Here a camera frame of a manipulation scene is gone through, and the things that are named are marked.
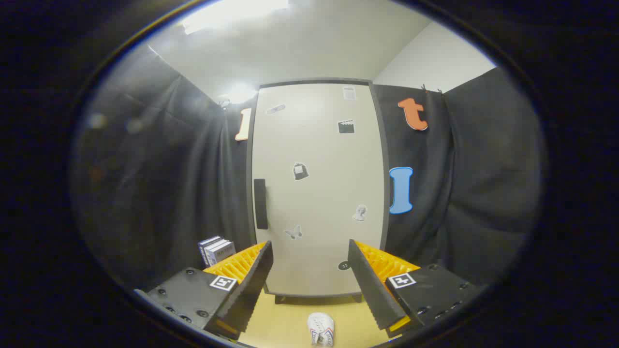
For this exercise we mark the blue spine book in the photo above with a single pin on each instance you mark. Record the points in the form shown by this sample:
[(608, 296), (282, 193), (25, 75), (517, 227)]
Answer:
[(205, 249)]

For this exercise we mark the grey shoe cabinet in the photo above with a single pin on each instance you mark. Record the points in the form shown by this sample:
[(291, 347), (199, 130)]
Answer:
[(385, 145)]

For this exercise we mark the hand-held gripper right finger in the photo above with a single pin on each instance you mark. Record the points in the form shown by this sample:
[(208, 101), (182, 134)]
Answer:
[(370, 285)]

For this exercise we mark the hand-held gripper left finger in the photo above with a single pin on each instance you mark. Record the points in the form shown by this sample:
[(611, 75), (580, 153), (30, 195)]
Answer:
[(249, 285)]

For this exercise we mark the black backdrop cloth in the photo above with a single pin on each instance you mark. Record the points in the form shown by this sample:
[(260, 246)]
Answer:
[(483, 183)]

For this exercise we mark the white shoe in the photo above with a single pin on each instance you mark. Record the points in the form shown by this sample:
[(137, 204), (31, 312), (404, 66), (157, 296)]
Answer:
[(321, 328)]

